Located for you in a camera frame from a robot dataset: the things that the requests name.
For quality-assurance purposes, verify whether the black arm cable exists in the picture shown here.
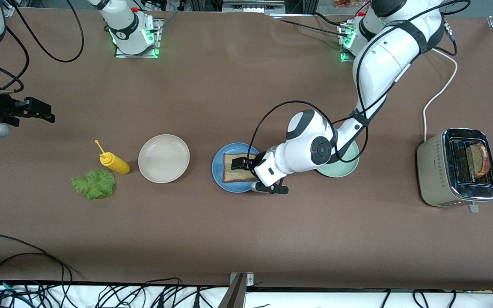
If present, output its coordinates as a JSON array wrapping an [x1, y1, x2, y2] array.
[[0, 0, 85, 94], [249, 0, 472, 165]]

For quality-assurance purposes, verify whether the mint green round plate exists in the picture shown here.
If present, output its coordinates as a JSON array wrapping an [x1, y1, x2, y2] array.
[[315, 140, 360, 178]]

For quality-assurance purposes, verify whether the brown bread slice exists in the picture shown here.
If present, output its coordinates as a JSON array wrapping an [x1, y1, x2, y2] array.
[[222, 153, 260, 184], [466, 143, 491, 179]]

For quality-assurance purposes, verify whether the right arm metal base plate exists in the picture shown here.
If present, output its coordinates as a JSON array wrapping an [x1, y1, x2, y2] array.
[[115, 17, 164, 59]]

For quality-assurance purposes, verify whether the blue round plate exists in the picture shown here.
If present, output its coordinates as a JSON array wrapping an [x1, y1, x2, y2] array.
[[211, 142, 265, 193]]

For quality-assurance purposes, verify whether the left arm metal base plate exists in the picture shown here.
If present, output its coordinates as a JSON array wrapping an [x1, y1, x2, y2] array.
[[339, 21, 360, 63]]

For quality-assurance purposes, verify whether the green lettuce leaf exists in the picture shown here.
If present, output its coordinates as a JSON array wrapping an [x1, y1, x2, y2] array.
[[71, 170, 116, 200]]

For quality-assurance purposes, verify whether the white toaster power cord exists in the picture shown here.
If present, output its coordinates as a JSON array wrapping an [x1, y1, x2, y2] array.
[[423, 46, 459, 143]]

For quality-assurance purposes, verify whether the silver metal table bracket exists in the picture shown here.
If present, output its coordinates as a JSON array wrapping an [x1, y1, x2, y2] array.
[[230, 272, 255, 286]]

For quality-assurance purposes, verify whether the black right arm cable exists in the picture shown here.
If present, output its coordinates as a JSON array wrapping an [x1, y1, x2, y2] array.
[[0, 0, 85, 94]]

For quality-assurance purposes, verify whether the silver metal box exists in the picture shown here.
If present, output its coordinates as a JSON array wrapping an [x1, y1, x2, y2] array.
[[222, 0, 285, 13]]

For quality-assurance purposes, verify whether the dark metal bar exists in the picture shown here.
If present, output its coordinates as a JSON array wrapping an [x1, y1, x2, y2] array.
[[217, 274, 247, 308]]

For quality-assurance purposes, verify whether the black base power cable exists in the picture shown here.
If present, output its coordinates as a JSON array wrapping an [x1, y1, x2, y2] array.
[[268, 13, 350, 38]]

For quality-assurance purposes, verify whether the beige chrome toaster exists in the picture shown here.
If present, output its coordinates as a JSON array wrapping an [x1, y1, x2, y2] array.
[[416, 128, 493, 213]]

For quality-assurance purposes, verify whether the yellow mustard squeeze bottle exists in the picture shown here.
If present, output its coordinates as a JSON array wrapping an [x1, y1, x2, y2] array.
[[94, 139, 131, 175]]

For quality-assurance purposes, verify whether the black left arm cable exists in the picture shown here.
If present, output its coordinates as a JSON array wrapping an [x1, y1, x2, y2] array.
[[249, 0, 472, 165]]

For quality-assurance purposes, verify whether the beige round plate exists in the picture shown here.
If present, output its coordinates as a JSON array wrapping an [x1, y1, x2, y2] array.
[[138, 134, 190, 184]]

